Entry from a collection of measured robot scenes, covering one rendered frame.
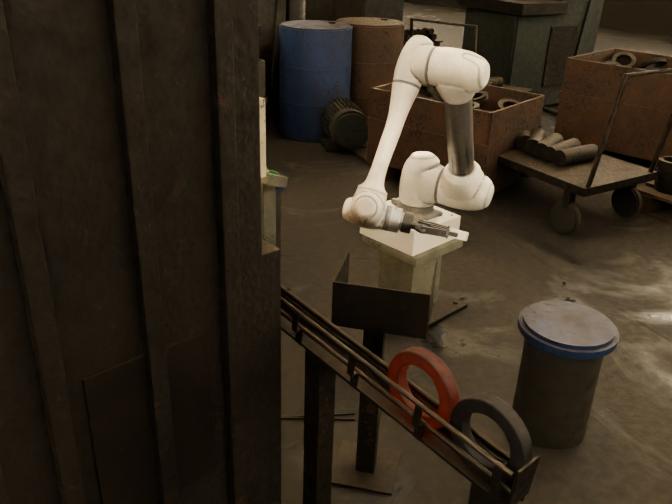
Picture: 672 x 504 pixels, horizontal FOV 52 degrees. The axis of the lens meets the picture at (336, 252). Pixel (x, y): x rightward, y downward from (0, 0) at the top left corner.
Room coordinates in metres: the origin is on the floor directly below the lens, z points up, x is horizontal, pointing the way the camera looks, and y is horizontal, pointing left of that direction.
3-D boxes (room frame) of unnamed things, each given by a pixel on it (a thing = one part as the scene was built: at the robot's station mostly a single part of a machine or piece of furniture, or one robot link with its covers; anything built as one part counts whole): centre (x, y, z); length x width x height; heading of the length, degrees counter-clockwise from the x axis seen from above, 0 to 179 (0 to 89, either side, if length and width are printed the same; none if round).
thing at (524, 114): (4.57, -0.77, 0.33); 0.93 x 0.73 x 0.66; 50
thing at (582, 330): (1.94, -0.78, 0.21); 0.32 x 0.32 x 0.43
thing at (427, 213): (2.79, -0.33, 0.49); 0.22 x 0.18 x 0.06; 46
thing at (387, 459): (1.69, -0.14, 0.36); 0.26 x 0.20 x 0.72; 78
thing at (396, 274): (2.77, -0.34, 0.15); 0.40 x 0.40 x 0.31; 44
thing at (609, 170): (4.16, -1.35, 0.48); 1.18 x 0.65 x 0.96; 33
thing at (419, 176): (2.77, -0.35, 0.63); 0.18 x 0.16 x 0.22; 63
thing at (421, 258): (2.77, -0.34, 0.33); 0.32 x 0.32 x 0.04; 44
